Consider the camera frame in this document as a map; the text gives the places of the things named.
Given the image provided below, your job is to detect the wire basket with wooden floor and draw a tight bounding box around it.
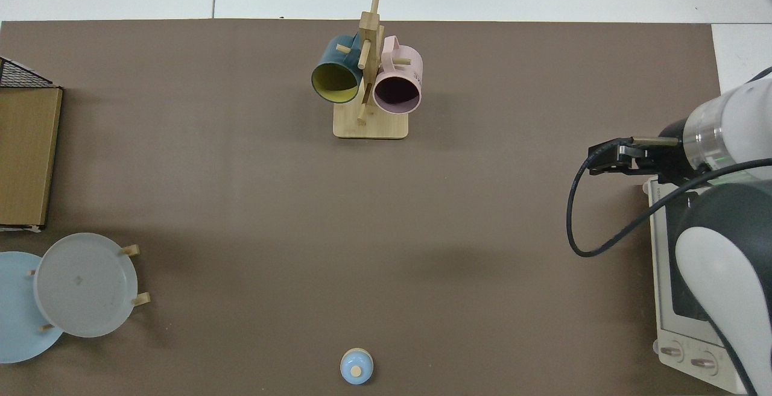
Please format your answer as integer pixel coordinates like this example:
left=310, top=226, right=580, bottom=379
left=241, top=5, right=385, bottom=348
left=0, top=55, right=63, bottom=232

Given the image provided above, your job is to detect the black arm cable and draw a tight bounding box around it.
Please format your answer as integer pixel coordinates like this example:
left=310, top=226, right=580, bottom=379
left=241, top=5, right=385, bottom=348
left=566, top=140, right=772, bottom=258

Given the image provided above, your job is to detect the small blue round thing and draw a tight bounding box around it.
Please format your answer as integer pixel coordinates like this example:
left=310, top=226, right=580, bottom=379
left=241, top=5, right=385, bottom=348
left=340, top=348, right=374, bottom=385

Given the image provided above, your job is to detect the brown table cloth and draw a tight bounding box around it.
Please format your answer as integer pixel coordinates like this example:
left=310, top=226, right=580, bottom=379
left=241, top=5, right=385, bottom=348
left=0, top=19, right=729, bottom=396

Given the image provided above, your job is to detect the light blue plate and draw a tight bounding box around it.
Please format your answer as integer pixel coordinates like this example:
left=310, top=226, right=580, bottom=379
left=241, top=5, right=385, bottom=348
left=0, top=251, right=64, bottom=364

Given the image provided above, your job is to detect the wooden cup stand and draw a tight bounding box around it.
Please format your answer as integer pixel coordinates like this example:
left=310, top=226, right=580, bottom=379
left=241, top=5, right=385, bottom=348
left=333, top=0, right=410, bottom=140

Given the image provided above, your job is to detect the pink cup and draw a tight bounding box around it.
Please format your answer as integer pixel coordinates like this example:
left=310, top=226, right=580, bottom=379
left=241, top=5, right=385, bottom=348
left=372, top=36, right=424, bottom=115

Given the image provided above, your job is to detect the dark teal cup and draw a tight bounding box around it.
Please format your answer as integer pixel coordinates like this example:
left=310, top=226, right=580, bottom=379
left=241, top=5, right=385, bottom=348
left=311, top=33, right=364, bottom=105

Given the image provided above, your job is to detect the grey plate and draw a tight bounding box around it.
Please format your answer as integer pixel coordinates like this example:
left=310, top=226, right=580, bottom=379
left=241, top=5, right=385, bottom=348
left=33, top=233, right=139, bottom=338

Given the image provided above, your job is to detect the wooden plate rack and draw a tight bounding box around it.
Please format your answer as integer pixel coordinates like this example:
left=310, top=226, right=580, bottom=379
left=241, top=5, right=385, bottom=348
left=27, top=244, right=151, bottom=332

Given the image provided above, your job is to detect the pale toaster oven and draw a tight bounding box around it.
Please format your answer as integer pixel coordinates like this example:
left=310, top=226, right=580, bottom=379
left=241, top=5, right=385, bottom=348
left=642, top=176, right=755, bottom=395

